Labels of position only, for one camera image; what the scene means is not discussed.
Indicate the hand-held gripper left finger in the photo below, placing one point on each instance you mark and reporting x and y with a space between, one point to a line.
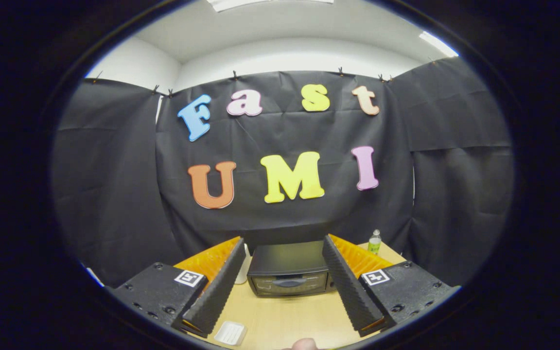
217 287

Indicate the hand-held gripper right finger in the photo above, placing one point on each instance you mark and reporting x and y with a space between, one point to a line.
350 287

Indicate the black toaster oven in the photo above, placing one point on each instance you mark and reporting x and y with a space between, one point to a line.
287 267

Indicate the white pop-up toaster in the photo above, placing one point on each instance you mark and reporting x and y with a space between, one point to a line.
242 267

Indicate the white plastic tray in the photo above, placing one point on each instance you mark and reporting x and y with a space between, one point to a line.
230 333

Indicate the clear bottle with green label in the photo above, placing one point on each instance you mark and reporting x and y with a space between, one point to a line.
374 243

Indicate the long ceiling light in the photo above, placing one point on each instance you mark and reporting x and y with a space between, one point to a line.
260 3
438 43

